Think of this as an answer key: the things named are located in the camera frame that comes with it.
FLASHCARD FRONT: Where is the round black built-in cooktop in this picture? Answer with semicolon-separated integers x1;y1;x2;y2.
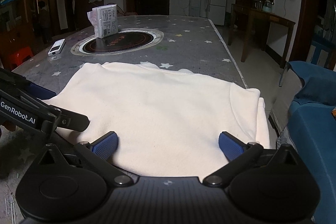
71;28;164;57

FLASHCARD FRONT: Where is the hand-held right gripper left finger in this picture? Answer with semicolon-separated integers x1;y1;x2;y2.
31;132;134;188

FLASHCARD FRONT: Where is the white tissue pack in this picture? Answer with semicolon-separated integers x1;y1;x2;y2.
87;4;119;39

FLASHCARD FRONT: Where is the white remote control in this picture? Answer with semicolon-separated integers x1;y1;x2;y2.
48;39;66;57

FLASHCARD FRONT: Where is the grey star-print tablecloth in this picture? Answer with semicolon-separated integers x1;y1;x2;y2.
0;15;248;224

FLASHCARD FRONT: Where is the wooden side table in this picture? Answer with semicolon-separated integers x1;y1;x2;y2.
228;4;296;63

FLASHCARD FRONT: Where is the white refrigerator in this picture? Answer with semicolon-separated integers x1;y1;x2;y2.
209;0;228;26

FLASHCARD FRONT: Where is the white water dispenser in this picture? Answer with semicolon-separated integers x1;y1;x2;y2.
189;0;201;17

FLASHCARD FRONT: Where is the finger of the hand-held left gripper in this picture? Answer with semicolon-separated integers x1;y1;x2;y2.
16;94;90;135
0;68;57;100

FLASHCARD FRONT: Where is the blue and white cabinet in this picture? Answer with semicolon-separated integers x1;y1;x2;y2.
307;40;336;69

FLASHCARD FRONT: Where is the cream sweatshirt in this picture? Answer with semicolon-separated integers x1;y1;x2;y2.
42;61;271;177

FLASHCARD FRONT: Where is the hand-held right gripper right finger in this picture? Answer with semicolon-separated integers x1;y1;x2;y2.
203;132;307;187

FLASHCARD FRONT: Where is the red plastic stool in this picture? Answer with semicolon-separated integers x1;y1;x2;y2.
7;46;34;69

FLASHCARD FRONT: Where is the blue sofa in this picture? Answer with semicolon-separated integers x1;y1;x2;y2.
280;61;336;224

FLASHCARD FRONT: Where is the tall wooden display cabinet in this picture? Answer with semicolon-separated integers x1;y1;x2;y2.
0;0;34;62

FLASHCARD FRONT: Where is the dark wooden door frame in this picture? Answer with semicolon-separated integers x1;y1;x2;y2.
302;0;336;69

